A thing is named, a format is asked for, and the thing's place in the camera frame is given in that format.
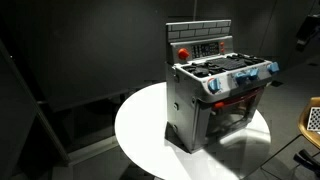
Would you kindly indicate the large orange round knob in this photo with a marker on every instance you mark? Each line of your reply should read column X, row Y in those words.
column 183, row 53

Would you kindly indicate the small orange button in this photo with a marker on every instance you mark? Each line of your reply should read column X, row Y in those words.
column 222, row 50
column 222, row 44

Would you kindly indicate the grey toy stove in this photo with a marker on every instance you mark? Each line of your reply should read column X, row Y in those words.
column 186, row 110

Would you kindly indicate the black stove burner grate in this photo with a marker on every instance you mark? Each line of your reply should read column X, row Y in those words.
column 221, row 65

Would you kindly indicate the blue stove knob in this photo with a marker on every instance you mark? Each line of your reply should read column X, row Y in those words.
column 213, row 86
column 241, row 77
column 254, row 73
column 273, row 67

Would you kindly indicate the oven door with window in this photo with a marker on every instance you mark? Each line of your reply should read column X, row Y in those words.
column 230, row 116

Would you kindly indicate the black white checkerboard sheet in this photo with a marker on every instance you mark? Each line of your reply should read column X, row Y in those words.
column 314, row 119

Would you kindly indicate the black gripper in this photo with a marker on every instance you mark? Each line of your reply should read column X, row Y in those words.
column 310, row 28

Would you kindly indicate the wooden chair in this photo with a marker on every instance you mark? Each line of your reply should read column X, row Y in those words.
column 304, row 125

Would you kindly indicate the round white table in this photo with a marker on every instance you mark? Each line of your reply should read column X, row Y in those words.
column 143, row 133

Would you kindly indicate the black chair base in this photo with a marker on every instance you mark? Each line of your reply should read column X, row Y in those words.
column 308, row 159

